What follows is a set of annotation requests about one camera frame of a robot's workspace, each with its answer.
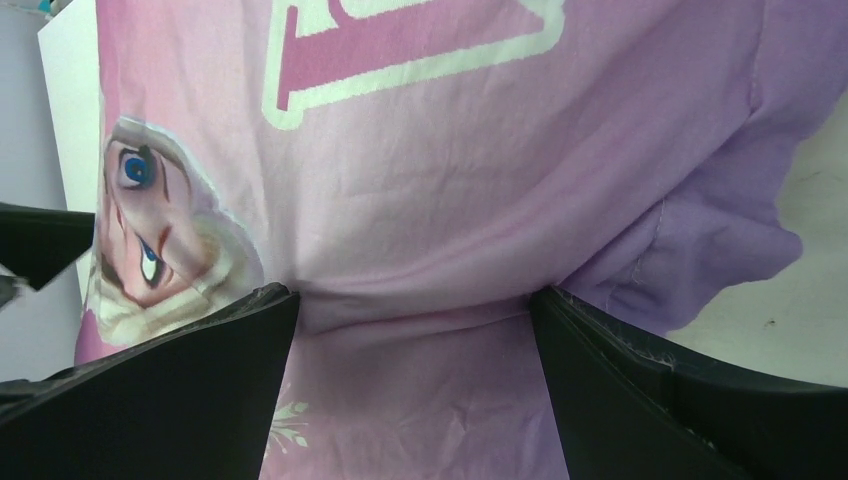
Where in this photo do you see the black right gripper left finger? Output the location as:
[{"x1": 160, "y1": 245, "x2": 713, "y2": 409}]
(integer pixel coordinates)
[{"x1": 1, "y1": 283, "x2": 300, "y2": 479}]

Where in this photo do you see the purple Elsa print pillowcase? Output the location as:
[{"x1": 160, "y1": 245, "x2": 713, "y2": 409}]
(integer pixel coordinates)
[{"x1": 75, "y1": 1, "x2": 847, "y2": 479}]

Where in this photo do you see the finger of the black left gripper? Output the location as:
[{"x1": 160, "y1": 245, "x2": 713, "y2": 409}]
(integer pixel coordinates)
[{"x1": 1, "y1": 202, "x2": 95, "y2": 306}]

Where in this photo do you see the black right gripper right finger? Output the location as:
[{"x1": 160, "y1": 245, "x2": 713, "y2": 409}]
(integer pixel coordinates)
[{"x1": 529, "y1": 287, "x2": 847, "y2": 479}]

